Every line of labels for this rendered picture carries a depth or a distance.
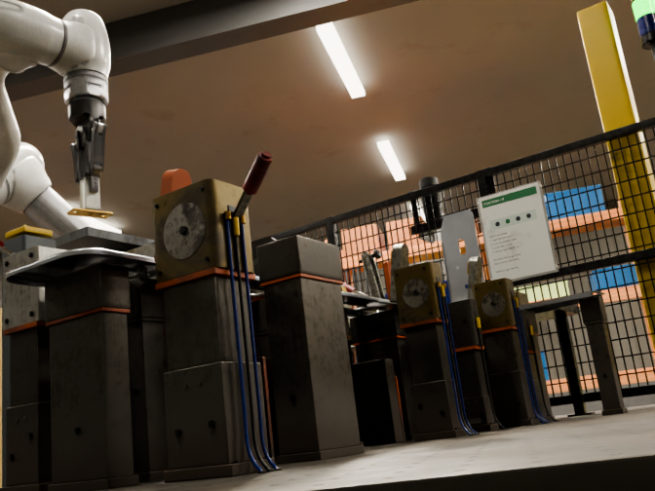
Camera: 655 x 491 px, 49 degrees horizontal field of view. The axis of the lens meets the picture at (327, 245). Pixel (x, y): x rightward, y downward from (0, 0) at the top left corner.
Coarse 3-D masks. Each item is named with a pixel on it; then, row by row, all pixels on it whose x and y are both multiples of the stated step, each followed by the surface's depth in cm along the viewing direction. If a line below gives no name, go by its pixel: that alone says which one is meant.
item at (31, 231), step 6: (18, 228) 130; (24, 228) 129; (30, 228) 130; (36, 228) 131; (6, 234) 132; (12, 234) 131; (18, 234) 130; (24, 234) 131; (30, 234) 131; (36, 234) 132; (42, 234) 132; (48, 234) 133
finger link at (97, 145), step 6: (96, 126) 145; (96, 132) 145; (102, 132) 146; (96, 138) 145; (102, 138) 146; (96, 144) 145; (102, 144) 146; (96, 150) 145; (102, 150) 146; (96, 156) 145; (102, 156) 146; (96, 162) 145; (102, 162) 145; (102, 168) 145
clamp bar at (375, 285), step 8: (368, 256) 202; (376, 256) 201; (368, 264) 201; (368, 272) 201; (376, 272) 202; (368, 280) 200; (376, 280) 202; (376, 288) 198; (376, 296) 198; (384, 296) 200
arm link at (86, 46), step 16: (80, 16) 152; (96, 16) 155; (64, 32) 146; (80, 32) 149; (96, 32) 152; (64, 48) 146; (80, 48) 148; (96, 48) 151; (64, 64) 148; (80, 64) 149; (96, 64) 151
